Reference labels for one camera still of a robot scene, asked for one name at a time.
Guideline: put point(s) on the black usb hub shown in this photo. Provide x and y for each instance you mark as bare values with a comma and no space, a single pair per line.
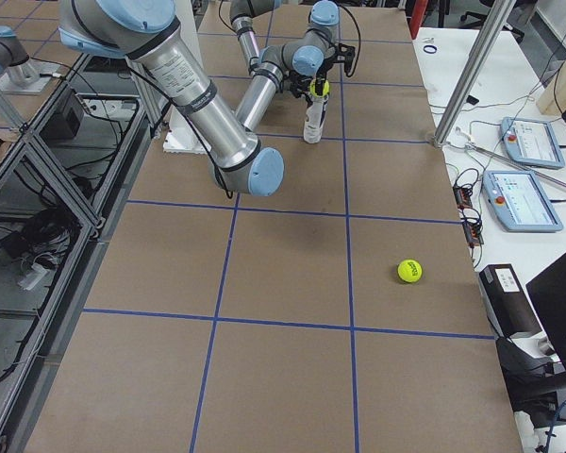
470,217

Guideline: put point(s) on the near blue teach pendant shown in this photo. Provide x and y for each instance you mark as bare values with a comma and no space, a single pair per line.
519,202

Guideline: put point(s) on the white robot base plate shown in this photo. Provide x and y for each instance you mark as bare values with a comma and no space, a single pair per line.
180,138

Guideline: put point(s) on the black monitor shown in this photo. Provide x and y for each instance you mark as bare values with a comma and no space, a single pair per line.
537,386

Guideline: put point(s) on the black power box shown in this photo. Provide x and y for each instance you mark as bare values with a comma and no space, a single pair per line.
506,302

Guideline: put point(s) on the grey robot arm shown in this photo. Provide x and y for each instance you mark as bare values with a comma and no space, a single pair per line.
267,71
149,33

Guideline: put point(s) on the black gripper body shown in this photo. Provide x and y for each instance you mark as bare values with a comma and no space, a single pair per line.
303,86

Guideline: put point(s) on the blue teach pendant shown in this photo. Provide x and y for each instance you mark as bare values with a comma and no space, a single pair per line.
519,202
531,142

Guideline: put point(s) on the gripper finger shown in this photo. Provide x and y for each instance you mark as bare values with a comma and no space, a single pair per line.
321,85
313,85

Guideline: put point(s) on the aluminium frame post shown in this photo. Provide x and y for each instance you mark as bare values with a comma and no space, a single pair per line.
483,44

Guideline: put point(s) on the white blue tennis ball can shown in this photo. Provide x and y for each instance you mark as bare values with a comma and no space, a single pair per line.
315,117

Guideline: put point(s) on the far blue teach pendant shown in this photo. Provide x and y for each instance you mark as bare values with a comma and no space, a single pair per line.
531,142

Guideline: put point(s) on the yellow tennis ball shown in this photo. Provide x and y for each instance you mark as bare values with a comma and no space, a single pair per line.
327,90
409,270

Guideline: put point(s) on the metal reach stick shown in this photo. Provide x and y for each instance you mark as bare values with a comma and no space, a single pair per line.
492,155

